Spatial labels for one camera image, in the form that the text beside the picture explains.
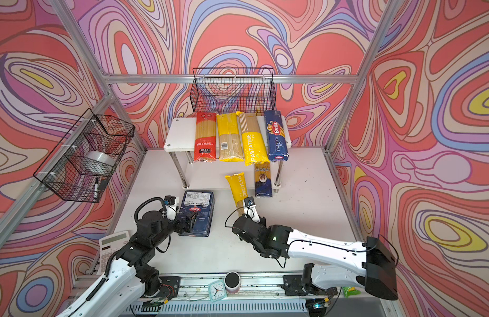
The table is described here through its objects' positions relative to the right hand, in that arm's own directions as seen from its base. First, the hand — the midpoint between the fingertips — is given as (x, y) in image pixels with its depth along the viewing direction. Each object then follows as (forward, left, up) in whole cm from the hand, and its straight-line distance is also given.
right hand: (246, 224), depth 76 cm
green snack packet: (-22, -37, -13) cm, 45 cm away
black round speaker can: (-18, +6, -8) cm, 21 cm away
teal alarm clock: (-21, +11, -11) cm, 26 cm away
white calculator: (-3, +58, -10) cm, 58 cm away
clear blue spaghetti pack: (+24, -9, -4) cm, 26 cm away
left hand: (+6, +23, +1) cm, 24 cm away
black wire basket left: (+16, +58, +21) cm, 64 cm away
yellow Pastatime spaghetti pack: (+16, +3, +3) cm, 17 cm away
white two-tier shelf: (+25, +25, +22) cm, 41 cm away
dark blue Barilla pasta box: (+13, +20, -5) cm, 24 cm away
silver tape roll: (+19, +53, +20) cm, 60 cm away
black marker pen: (+10, +55, +14) cm, 58 cm away
